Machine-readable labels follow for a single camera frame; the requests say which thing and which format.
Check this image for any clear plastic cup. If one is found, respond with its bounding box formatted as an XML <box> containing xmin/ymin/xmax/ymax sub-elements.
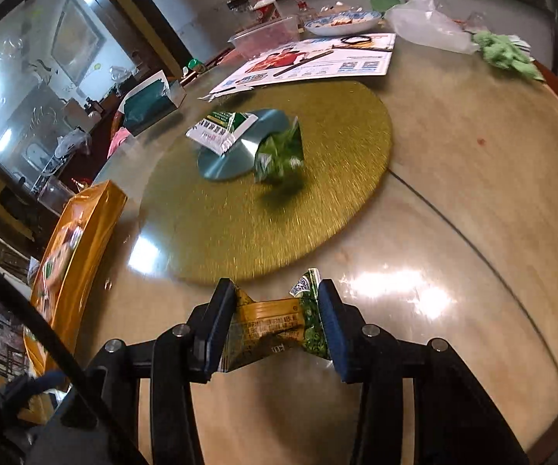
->
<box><xmin>36</xmin><ymin>174</ymin><xmax>77</xmax><ymax>217</ymax></box>

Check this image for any clear plastic container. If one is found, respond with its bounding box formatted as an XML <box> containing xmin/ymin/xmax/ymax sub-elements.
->
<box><xmin>229</xmin><ymin>14</ymin><xmax>305</xmax><ymax>59</ymax></box>

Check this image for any green and white snack packet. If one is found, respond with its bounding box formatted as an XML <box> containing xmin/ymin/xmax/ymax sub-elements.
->
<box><xmin>186</xmin><ymin>111</ymin><xmax>256</xmax><ymax>156</ymax></box>

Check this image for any gold round mat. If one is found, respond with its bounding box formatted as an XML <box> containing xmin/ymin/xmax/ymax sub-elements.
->
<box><xmin>138</xmin><ymin>80</ymin><xmax>394</xmax><ymax>288</ymax></box>

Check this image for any golden cardboard box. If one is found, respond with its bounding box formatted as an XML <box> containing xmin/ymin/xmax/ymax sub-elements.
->
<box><xmin>23</xmin><ymin>179</ymin><xmax>129</xmax><ymax>379</ymax></box>

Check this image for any open green snack packet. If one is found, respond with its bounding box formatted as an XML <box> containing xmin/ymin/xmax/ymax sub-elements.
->
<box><xmin>196</xmin><ymin>109</ymin><xmax>292</xmax><ymax>183</ymax></box>

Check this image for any pink cloth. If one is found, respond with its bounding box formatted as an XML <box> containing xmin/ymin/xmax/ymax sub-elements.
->
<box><xmin>108</xmin><ymin>127</ymin><xmax>132</xmax><ymax>158</ymax></box>

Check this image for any blue and white plate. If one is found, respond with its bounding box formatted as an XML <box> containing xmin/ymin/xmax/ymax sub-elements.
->
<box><xmin>304</xmin><ymin>10</ymin><xmax>384</xmax><ymax>36</ymax></box>

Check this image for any dark stick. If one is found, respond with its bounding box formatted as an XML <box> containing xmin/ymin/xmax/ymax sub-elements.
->
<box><xmin>273</xmin><ymin>48</ymin><xmax>343</xmax><ymax>78</ymax></box>

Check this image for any green foil snack packet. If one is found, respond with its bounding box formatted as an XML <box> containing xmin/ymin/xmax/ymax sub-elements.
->
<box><xmin>253</xmin><ymin>119</ymin><xmax>305</xmax><ymax>185</ymax></box>

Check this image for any red and white can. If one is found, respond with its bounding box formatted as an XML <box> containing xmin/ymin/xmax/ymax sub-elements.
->
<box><xmin>254</xmin><ymin>0</ymin><xmax>282</xmax><ymax>23</ymax></box>

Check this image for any yellow green snack packet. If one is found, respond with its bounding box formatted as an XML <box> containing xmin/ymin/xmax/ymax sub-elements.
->
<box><xmin>218</xmin><ymin>269</ymin><xmax>333</xmax><ymax>375</ymax></box>

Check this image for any green cloth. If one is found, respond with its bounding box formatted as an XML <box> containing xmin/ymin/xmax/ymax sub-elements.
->
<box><xmin>472</xmin><ymin>30</ymin><xmax>546</xmax><ymax>82</ymax></box>

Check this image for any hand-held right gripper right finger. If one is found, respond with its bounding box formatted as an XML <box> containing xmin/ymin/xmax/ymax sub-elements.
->
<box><xmin>318</xmin><ymin>278</ymin><xmax>531</xmax><ymax>465</ymax></box>

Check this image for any printed paper flyer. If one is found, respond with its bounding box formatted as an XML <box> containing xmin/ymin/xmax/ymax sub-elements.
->
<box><xmin>199</xmin><ymin>33</ymin><xmax>397</xmax><ymax>102</ymax></box>

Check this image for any teal tissue box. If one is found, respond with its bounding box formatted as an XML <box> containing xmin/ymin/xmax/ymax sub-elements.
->
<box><xmin>118</xmin><ymin>70</ymin><xmax>187</xmax><ymax>136</ymax></box>

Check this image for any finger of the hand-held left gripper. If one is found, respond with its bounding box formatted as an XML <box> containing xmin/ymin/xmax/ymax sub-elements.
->
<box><xmin>4</xmin><ymin>369</ymin><xmax>70</xmax><ymax>402</ymax></box>

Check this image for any white plastic bag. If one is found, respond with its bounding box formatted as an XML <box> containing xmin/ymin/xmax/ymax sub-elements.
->
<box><xmin>385</xmin><ymin>0</ymin><xmax>478</xmax><ymax>54</ymax></box>

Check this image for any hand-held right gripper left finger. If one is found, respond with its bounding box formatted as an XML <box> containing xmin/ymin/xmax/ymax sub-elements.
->
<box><xmin>32</xmin><ymin>277</ymin><xmax>237</xmax><ymax>465</ymax></box>

